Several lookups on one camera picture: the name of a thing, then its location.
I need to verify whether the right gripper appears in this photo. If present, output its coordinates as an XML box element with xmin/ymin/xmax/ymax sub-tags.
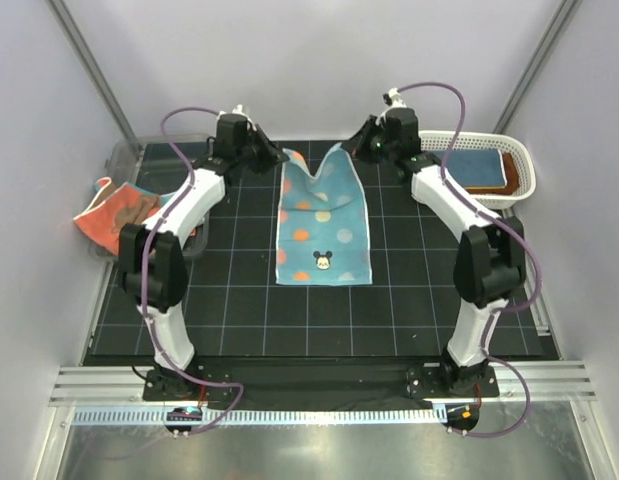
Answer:
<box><xmin>342</xmin><ymin>115</ymin><xmax>397</xmax><ymax>164</ymax></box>

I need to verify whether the light blue dotted towel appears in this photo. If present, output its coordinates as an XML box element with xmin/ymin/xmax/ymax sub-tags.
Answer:
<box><xmin>275</xmin><ymin>143</ymin><xmax>373</xmax><ymax>287</ymax></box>

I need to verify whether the brown towel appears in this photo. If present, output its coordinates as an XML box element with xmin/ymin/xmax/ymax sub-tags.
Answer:
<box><xmin>466</xmin><ymin>152</ymin><xmax>520</xmax><ymax>196</ymax></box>

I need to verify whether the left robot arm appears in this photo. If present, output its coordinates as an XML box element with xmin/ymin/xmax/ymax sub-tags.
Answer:
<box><xmin>118</xmin><ymin>106</ymin><xmax>289</xmax><ymax>401</ymax></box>

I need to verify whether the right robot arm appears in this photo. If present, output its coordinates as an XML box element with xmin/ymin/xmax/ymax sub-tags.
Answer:
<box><xmin>342</xmin><ymin>107</ymin><xmax>526</xmax><ymax>396</ymax></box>

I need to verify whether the white perforated basket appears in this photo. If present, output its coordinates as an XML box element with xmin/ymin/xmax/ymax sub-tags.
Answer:
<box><xmin>421</xmin><ymin>130</ymin><xmax>536</xmax><ymax>211</ymax></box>

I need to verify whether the clear plastic bin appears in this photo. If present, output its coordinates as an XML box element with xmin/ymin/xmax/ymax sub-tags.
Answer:
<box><xmin>89</xmin><ymin>133</ymin><xmax>210</xmax><ymax>262</ymax></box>

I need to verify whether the black grid mat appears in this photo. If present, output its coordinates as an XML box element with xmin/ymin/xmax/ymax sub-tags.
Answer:
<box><xmin>85</xmin><ymin>141</ymin><xmax>558</xmax><ymax>365</ymax></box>

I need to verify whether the salmon pink towel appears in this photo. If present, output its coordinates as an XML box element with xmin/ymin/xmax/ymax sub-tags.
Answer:
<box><xmin>73</xmin><ymin>177</ymin><xmax>164</xmax><ymax>256</ymax></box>

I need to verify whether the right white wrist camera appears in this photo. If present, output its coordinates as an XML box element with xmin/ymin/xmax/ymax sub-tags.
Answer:
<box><xmin>380</xmin><ymin>88</ymin><xmax>411</xmax><ymax>119</ymax></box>

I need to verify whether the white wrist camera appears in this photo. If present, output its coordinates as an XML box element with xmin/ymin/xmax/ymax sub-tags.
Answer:
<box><xmin>380</xmin><ymin>88</ymin><xmax>411</xmax><ymax>119</ymax></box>
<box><xmin>216</xmin><ymin>104</ymin><xmax>255</xmax><ymax>131</ymax></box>

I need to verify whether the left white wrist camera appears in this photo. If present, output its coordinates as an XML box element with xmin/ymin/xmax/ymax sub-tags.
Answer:
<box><xmin>216</xmin><ymin>104</ymin><xmax>255</xmax><ymax>131</ymax></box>

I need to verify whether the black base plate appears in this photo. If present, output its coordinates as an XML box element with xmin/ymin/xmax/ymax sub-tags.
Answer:
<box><xmin>143</xmin><ymin>357</ymin><xmax>500</xmax><ymax>410</ymax></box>

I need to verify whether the aluminium rail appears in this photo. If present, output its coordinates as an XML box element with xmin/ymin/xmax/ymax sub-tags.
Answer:
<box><xmin>49</xmin><ymin>361</ymin><xmax>596</xmax><ymax>406</ymax></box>

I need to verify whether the white slotted cable duct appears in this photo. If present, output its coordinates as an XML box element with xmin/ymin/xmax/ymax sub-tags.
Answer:
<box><xmin>72</xmin><ymin>405</ymin><xmax>447</xmax><ymax>428</ymax></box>

